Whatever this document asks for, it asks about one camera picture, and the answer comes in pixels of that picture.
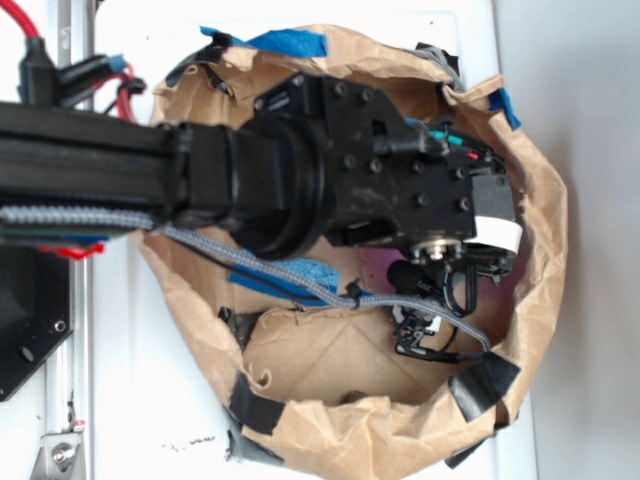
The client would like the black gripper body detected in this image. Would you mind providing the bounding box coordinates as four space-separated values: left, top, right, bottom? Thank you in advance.
252 74 522 277

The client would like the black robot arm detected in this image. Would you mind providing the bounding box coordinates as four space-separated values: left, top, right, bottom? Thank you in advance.
1 74 522 276

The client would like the blue sponge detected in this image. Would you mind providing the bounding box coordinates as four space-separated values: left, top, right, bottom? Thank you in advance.
228 259 340 307

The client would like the brown paper bag bin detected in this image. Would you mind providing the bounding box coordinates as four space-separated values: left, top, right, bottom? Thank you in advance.
133 24 568 479

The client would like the red cable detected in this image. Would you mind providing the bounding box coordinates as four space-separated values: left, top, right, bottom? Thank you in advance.
0 0 139 124

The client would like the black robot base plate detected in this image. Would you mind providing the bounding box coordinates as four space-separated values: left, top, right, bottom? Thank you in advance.
1 246 72 402

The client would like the grey braided cable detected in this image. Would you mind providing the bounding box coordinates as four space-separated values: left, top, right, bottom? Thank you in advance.
0 204 494 359

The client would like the aluminium extrusion rail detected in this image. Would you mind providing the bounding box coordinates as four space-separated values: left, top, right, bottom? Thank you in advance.
45 1 96 479

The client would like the metal corner bracket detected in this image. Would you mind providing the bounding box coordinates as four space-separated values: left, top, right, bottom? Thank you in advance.
30 432 86 480

